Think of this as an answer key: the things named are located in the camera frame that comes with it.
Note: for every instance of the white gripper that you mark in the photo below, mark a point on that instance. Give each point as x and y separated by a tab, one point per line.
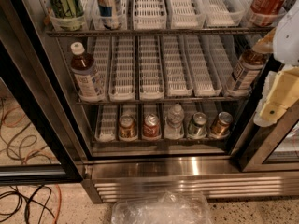
288	39

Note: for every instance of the black fridge door left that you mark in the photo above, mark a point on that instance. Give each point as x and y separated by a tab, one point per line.
35	72

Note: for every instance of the left tea bottle white cap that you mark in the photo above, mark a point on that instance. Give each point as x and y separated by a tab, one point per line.
86	73

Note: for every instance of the blue tan can top shelf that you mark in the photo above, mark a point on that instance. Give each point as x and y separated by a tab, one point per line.
110	13

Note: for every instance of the green can bottom shelf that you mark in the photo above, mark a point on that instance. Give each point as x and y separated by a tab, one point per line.
197	126

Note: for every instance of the right tea bottle white cap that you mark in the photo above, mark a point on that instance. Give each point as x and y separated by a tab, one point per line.
249	65

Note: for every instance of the orange can bottom shelf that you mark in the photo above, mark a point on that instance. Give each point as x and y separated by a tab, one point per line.
220	127

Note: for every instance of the green can top shelf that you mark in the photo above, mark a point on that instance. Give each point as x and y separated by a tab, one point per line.
68	13

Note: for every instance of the fridge door right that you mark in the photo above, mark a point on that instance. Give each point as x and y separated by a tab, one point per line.
274	147

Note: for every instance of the stainless steel fridge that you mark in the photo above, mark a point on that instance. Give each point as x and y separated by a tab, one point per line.
146	72

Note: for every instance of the green can shelf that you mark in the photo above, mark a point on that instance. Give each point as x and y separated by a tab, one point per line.
68	13
197	126

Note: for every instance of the red coke can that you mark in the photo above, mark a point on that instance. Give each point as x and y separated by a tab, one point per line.
263	12

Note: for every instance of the brown can bottom shelf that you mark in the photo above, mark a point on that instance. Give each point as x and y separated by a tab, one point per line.
127	127

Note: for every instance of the clear plastic bin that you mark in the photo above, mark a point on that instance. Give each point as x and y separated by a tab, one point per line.
168	208

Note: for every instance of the red can bottom shelf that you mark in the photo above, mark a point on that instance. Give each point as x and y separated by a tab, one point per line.
151	126

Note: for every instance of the tea bottle white cap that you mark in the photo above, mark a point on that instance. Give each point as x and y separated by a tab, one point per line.
249	65
86	73

